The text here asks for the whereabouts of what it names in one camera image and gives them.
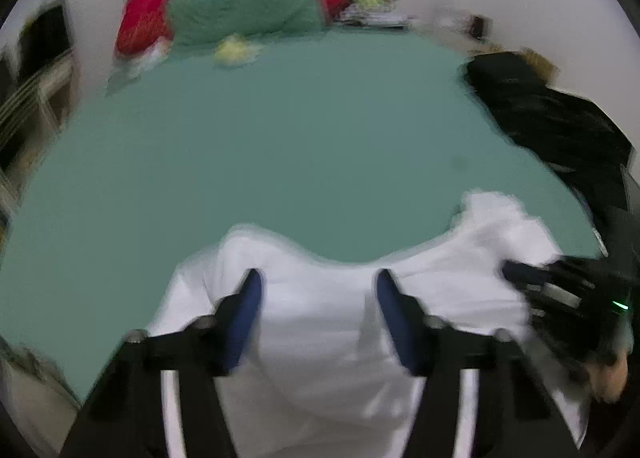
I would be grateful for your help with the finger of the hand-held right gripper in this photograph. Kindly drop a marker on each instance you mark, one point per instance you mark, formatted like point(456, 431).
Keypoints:
point(557, 318)
point(535, 275)

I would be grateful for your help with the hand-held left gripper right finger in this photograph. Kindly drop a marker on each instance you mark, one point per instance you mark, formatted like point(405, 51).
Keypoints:
point(400, 323)

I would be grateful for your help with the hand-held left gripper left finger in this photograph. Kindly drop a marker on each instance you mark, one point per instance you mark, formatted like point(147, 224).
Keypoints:
point(240, 323)

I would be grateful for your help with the white shirt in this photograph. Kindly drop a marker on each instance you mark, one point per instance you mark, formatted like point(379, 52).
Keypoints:
point(330, 338)

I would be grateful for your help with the pile of black clothes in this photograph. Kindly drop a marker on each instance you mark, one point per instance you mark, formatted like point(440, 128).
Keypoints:
point(550, 118)

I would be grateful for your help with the person's right hand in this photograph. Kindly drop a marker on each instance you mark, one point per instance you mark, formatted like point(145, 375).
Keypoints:
point(609, 378)

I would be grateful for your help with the cardboard boxes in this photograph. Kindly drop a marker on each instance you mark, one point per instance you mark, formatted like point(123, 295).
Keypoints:
point(537, 60)

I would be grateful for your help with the dark red small appliance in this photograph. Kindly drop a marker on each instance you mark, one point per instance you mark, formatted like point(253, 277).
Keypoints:
point(480, 27)

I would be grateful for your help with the white nightstand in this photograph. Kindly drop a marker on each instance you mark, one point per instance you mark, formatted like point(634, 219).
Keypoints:
point(462, 25)

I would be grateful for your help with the small yellow cloth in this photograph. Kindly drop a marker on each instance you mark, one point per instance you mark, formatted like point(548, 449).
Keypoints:
point(235, 50)

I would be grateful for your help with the white paper sheet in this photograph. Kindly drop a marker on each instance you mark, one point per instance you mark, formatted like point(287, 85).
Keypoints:
point(150, 55)

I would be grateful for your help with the stack of books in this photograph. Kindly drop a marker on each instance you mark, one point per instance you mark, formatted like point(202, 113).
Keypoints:
point(375, 17)

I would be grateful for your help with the green pillow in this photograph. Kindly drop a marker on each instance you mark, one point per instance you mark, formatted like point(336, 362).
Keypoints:
point(245, 5)

